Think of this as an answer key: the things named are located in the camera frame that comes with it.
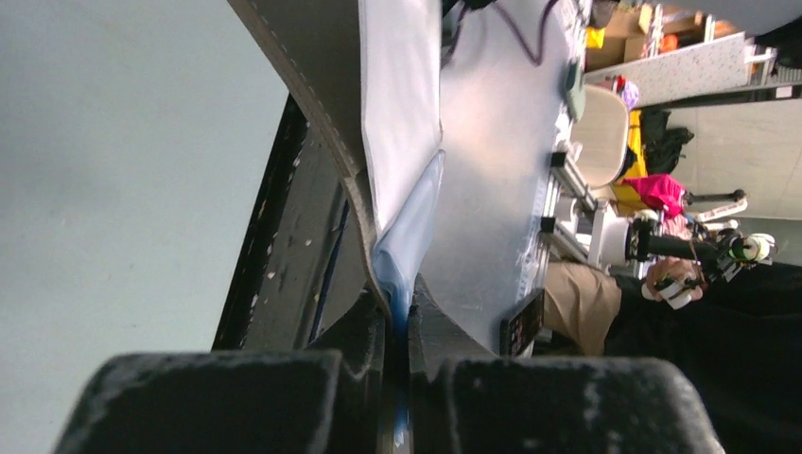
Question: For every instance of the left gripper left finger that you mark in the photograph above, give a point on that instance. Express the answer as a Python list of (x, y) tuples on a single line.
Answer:
[(322, 399)]

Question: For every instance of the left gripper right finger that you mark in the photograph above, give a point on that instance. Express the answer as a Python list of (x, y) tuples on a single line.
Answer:
[(465, 399)]

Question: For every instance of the grey felt card holder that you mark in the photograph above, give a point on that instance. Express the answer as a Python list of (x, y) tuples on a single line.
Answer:
[(366, 76)]

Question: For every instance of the person in background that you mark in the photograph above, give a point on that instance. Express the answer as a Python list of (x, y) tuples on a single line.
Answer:
[(737, 342)]

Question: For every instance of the beige chair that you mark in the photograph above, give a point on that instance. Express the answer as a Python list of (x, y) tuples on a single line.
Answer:
[(602, 132)]

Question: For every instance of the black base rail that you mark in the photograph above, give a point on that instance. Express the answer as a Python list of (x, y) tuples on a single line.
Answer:
[(290, 251)]

